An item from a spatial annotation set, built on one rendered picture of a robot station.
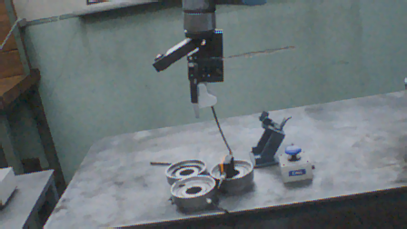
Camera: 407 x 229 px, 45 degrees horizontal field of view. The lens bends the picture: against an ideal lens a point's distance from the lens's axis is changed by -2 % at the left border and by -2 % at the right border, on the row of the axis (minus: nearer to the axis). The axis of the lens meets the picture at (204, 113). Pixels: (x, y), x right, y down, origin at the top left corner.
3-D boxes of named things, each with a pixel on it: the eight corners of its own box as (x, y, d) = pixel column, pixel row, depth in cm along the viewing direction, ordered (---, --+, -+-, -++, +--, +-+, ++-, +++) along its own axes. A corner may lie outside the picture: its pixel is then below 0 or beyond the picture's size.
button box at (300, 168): (283, 184, 116) (281, 165, 114) (280, 171, 122) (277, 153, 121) (317, 179, 115) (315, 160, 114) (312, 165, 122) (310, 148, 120)
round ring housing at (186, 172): (163, 180, 129) (160, 166, 127) (201, 169, 131) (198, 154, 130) (174, 197, 119) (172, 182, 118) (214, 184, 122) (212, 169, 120)
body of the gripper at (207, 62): (223, 84, 113) (222, 33, 108) (185, 86, 113) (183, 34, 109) (223, 75, 120) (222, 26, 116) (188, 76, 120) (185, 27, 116)
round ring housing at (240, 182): (263, 181, 119) (262, 165, 118) (231, 199, 113) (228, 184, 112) (236, 170, 127) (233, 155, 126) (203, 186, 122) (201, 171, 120)
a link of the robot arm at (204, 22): (181, 14, 107) (183, 9, 115) (182, 34, 109) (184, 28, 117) (215, 13, 107) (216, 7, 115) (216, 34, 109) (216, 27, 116)
